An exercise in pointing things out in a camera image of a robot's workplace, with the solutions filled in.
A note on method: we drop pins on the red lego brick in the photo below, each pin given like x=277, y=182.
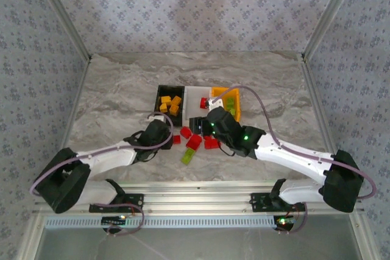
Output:
x=186, y=132
x=203, y=103
x=215, y=143
x=208, y=142
x=176, y=140
x=194, y=142

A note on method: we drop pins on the yellow sloped lego brick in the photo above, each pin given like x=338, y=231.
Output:
x=176, y=100

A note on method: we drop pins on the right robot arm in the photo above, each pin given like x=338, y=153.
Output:
x=289, y=153

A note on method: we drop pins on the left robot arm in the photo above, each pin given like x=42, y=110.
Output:
x=106, y=156

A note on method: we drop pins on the long green lego brick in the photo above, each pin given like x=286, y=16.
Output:
x=187, y=156

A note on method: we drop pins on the yellow plastic bin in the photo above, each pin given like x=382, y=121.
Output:
x=219, y=91

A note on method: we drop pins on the white plastic bin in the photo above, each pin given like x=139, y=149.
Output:
x=193, y=101

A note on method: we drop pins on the black plastic bin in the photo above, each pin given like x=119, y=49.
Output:
x=170, y=89

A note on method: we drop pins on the small circuit board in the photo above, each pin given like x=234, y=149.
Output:
x=114, y=220
x=283, y=223

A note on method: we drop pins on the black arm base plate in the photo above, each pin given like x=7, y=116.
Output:
x=134, y=203
x=259, y=203

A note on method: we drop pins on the aluminium frame post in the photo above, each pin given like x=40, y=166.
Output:
x=333, y=13
x=61, y=13

